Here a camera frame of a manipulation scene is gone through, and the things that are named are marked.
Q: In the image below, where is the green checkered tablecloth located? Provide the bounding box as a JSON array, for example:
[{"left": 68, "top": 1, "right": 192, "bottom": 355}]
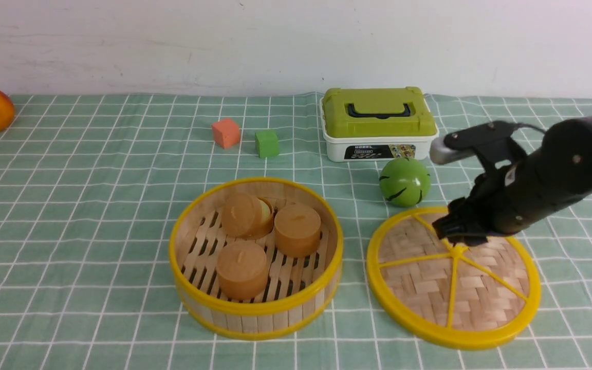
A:
[{"left": 0, "top": 93, "right": 592, "bottom": 369}]

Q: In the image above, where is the brown round cake front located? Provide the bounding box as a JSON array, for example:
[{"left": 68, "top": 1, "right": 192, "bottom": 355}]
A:
[{"left": 215, "top": 240, "right": 269, "bottom": 301}]

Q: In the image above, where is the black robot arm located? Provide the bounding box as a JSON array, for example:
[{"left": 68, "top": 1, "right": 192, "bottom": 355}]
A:
[{"left": 429, "top": 116, "right": 592, "bottom": 246}]

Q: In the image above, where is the green foam cube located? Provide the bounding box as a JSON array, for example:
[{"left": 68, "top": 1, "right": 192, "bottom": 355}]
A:
[{"left": 254, "top": 129, "right": 281, "bottom": 158}]

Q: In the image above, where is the yellow bamboo steamer basket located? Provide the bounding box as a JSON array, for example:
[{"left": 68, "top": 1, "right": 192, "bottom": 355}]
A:
[{"left": 169, "top": 177, "right": 343, "bottom": 341}]

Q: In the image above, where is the brown round cake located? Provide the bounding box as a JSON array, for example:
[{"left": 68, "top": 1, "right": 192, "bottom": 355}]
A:
[
  {"left": 273, "top": 203, "right": 321, "bottom": 258},
  {"left": 221, "top": 193, "right": 273, "bottom": 241},
  {"left": 215, "top": 240, "right": 269, "bottom": 301}
]

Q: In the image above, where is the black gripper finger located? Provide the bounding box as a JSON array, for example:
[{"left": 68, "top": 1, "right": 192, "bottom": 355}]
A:
[{"left": 432, "top": 198, "right": 473, "bottom": 241}]

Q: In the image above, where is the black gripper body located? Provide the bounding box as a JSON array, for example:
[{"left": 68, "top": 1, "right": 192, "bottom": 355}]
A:
[{"left": 442, "top": 149, "right": 592, "bottom": 243}]

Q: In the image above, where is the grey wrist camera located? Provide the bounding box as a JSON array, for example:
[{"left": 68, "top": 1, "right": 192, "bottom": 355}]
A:
[{"left": 429, "top": 120, "right": 528, "bottom": 173}]

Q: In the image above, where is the orange foam cube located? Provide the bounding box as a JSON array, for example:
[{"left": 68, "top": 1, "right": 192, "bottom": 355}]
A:
[{"left": 211, "top": 118, "right": 242, "bottom": 149}]

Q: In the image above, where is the brown round cake right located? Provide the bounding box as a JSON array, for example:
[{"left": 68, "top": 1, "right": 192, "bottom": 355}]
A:
[{"left": 273, "top": 203, "right": 321, "bottom": 258}]

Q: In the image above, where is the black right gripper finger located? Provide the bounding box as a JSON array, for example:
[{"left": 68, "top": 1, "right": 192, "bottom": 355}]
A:
[{"left": 446, "top": 232, "right": 491, "bottom": 247}]

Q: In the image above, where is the yellow woven steamer lid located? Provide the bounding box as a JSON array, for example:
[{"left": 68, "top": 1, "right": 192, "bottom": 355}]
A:
[{"left": 366, "top": 208, "right": 541, "bottom": 350}]

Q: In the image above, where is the green and white lunch box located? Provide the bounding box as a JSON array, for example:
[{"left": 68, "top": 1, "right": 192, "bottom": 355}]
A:
[{"left": 319, "top": 87, "right": 439, "bottom": 162}]

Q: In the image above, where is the green toy melon ball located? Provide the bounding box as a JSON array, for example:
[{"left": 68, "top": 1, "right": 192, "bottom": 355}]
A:
[{"left": 379, "top": 157, "right": 431, "bottom": 208}]

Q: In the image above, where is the brown round cake left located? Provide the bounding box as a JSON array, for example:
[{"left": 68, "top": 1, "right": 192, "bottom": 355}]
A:
[{"left": 221, "top": 193, "right": 273, "bottom": 241}]

